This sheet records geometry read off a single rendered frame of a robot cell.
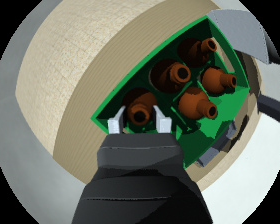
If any green plastic crate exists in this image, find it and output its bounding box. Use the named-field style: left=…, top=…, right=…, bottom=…
left=90, top=15, right=250, bottom=169

